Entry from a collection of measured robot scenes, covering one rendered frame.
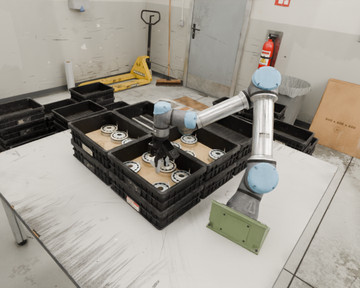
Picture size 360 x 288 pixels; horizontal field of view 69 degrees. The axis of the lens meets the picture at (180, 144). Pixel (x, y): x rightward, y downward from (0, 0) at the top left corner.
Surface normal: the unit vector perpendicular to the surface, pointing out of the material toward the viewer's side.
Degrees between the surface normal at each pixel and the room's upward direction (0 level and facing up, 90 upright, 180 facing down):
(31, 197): 0
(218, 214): 90
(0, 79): 90
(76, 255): 0
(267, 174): 56
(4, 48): 90
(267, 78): 41
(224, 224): 90
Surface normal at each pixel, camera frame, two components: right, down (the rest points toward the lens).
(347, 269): 0.08, -0.85
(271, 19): -0.64, 0.36
